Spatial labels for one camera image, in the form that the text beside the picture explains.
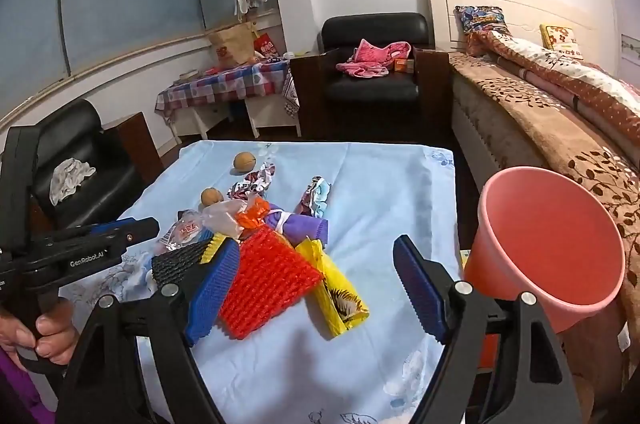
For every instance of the colourful printed pillow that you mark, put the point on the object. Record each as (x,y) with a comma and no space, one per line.
(482,22)

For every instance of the yellow floral pillow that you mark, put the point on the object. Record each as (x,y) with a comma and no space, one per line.
(562,42)

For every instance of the orange box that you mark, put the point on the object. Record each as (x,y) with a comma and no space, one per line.
(402,65)

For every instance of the walnut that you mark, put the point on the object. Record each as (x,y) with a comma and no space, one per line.
(211,196)
(245,162)

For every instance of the orange wrapper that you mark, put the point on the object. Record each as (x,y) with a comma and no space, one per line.
(252,215)

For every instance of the brown leaf pattern blanket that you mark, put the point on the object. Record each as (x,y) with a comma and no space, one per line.
(565,144)

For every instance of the silver foil wrapper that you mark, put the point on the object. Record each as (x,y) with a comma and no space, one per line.
(255,186)

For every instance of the black leather armchair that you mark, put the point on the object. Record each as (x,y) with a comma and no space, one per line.
(100,154)
(370,97)

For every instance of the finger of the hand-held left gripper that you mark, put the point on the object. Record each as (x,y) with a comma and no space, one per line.
(135,236)

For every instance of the black foam net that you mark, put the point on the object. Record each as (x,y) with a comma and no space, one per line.
(177,261)

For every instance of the pink plastic bucket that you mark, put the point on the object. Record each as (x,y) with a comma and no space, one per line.
(545,244)

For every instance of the purple cloth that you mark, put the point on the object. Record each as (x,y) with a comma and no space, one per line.
(300,228)

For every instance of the person's left hand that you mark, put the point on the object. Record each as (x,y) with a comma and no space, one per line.
(55,329)

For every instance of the yellow plastic wrapper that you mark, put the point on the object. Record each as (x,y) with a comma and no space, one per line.
(337,299)

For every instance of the light blue floral tablecloth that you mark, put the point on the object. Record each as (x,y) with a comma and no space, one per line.
(350,184)

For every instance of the silver and blue wrapper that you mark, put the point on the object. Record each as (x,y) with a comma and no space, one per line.
(314,199)

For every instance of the red foam net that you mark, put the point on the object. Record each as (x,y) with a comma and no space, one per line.
(270,289)

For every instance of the red paper bag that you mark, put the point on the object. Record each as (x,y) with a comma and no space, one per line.
(266,47)

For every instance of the pink cloth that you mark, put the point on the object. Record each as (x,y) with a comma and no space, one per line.
(372,57)

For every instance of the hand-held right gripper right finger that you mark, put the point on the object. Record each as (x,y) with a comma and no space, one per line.
(422,294)

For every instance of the person's left forearm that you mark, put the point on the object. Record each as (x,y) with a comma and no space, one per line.
(15,389)

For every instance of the bed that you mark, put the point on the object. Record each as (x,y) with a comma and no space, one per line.
(480,124)

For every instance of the white wardrobe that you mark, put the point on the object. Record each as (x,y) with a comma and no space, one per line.
(627,4)

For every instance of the dotted brown quilt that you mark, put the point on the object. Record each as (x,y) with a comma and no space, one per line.
(565,79)

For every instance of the clear plastic wrapper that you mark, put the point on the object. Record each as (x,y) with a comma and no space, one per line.
(222,216)

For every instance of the white crumpled cloth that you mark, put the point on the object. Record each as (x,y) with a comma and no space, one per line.
(67,179)

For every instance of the white bed headboard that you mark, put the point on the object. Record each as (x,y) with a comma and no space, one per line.
(525,4)

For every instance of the red printed clear wrapper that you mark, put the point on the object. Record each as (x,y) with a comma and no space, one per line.
(180,235)

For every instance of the checkered tablecloth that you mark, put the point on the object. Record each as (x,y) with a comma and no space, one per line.
(225,84)

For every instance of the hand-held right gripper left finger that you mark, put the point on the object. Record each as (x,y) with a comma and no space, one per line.
(212,294)

